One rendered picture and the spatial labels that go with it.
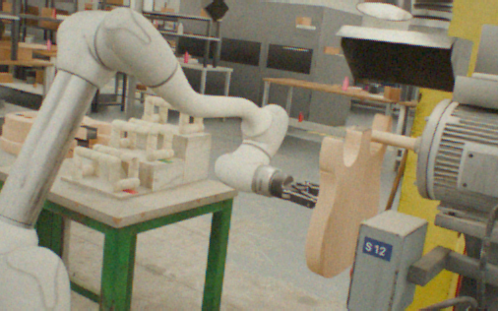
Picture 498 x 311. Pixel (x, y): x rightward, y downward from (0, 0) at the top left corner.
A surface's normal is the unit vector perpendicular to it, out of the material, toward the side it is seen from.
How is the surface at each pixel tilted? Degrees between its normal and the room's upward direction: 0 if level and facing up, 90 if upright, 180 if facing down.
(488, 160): 90
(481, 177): 90
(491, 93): 90
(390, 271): 90
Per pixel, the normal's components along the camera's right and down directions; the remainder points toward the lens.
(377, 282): -0.57, 0.10
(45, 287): 0.71, -0.11
